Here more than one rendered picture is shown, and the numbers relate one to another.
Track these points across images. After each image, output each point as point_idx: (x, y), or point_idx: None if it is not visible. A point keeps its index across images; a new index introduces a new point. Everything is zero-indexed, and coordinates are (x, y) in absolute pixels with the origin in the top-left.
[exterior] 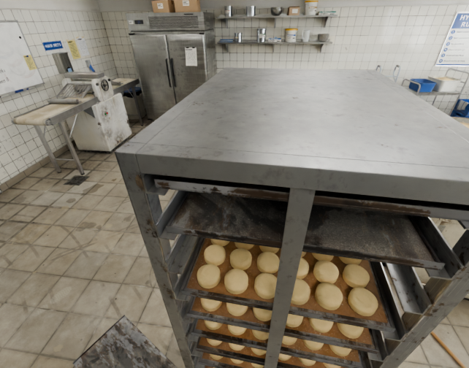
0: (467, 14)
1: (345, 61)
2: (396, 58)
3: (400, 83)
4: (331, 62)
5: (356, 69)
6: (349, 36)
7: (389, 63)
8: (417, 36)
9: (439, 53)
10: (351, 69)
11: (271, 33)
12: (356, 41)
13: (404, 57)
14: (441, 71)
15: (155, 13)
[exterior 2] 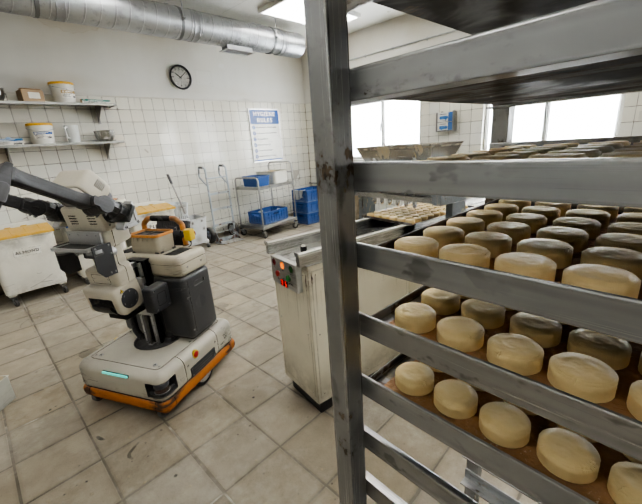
0: (256, 110)
1: (153, 168)
2: (214, 158)
3: (231, 186)
4: (132, 171)
5: (173, 176)
6: (143, 134)
7: (209, 164)
8: (223, 132)
9: (252, 149)
10: (165, 177)
11: None
12: (156, 140)
13: (221, 156)
14: (263, 167)
15: None
